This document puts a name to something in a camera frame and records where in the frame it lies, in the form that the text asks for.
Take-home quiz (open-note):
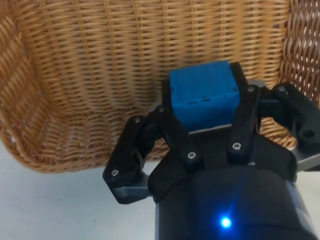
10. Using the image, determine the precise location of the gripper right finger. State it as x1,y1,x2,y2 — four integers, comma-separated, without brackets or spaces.
225,61,320,165

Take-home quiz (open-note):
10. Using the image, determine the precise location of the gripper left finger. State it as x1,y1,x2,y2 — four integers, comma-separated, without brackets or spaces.
102,79,203,204

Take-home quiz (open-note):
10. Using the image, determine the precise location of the blue cube block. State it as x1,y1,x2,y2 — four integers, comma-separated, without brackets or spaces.
169,59,241,131

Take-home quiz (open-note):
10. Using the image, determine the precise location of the wicker basket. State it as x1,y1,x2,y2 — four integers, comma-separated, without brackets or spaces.
0,0,320,175

